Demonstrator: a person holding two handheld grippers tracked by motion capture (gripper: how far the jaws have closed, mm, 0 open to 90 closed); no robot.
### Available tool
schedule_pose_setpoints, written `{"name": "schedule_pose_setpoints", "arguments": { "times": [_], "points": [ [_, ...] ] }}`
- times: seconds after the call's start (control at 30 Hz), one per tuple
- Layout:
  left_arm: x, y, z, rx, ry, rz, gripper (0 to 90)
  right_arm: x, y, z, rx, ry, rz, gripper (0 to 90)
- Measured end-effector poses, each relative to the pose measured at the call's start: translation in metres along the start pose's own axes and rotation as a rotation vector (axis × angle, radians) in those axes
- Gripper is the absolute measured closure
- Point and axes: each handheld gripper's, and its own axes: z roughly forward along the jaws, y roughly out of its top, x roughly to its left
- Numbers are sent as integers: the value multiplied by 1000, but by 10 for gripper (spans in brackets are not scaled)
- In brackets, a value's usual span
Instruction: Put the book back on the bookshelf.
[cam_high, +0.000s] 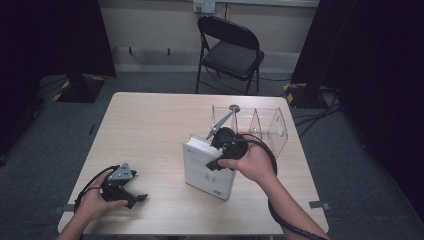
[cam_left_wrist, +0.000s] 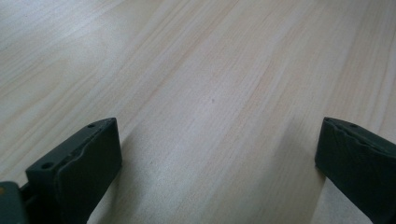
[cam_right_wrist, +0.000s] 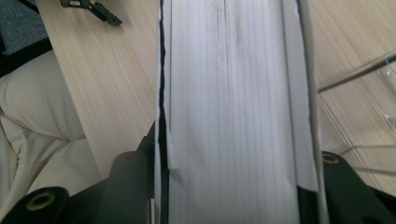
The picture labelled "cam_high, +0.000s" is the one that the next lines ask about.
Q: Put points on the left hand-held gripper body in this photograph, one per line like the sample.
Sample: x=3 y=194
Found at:
x=118 y=185

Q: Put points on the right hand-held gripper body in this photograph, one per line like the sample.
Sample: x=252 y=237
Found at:
x=231 y=146

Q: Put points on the white box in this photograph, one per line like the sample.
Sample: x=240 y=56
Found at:
x=200 y=173

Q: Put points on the clear acrylic book rack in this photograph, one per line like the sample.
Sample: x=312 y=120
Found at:
x=279 y=133

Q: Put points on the person's right hand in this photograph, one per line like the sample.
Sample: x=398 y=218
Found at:
x=256 y=163

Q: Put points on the person's left hand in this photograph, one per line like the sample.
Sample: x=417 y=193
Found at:
x=91 y=203

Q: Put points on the round grey disc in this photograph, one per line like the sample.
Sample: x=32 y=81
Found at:
x=234 y=108

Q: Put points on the grey tape strip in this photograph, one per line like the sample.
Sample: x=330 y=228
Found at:
x=65 y=209
x=319 y=205

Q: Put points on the small black floor piece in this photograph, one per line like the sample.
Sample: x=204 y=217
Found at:
x=91 y=129

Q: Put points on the black stand base yellow stripes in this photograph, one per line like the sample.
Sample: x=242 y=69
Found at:
x=81 y=89
x=303 y=96

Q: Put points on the black folding chair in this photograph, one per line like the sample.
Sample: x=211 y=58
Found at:
x=230 y=58

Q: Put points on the black curtain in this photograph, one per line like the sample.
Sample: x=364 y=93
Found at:
x=373 y=83
x=50 y=36

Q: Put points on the small black wall bracket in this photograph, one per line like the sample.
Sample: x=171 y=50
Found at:
x=168 y=51

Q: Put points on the white wall socket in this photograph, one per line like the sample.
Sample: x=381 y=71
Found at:
x=204 y=6

